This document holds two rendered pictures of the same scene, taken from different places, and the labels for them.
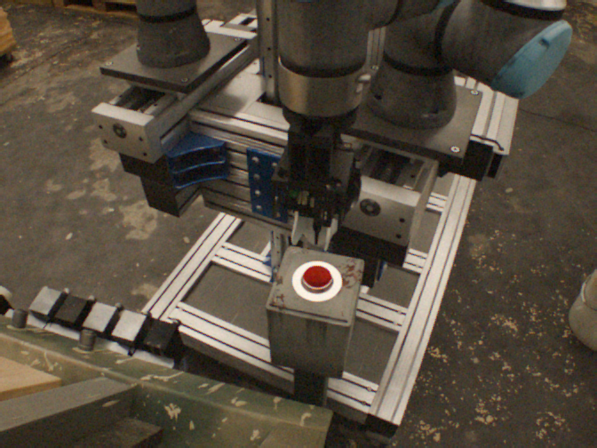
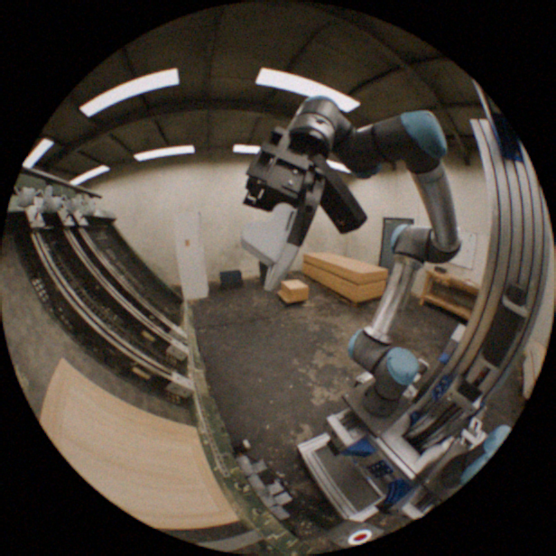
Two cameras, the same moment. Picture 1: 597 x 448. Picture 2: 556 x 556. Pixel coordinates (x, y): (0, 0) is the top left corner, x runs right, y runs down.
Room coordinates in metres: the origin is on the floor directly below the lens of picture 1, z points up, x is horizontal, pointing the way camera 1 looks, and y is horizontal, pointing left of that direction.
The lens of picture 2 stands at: (0.44, 0.34, 1.61)
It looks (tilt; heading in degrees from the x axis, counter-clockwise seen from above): 18 degrees down; 45
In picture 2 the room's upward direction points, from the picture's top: straight up
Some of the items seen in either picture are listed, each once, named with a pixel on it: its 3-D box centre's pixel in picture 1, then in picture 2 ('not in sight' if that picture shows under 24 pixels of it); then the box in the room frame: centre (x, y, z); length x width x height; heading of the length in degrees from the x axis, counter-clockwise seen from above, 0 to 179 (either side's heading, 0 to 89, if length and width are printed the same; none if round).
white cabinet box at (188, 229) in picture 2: not in sight; (191, 255); (1.51, 4.39, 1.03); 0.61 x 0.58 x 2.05; 65
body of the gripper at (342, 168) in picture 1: (316, 156); not in sight; (0.37, -0.02, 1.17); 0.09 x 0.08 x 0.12; 166
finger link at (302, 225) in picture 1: (301, 225); not in sight; (0.38, 0.00, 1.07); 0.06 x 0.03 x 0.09; 166
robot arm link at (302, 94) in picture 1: (324, 81); not in sight; (0.38, -0.02, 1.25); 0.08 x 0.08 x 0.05
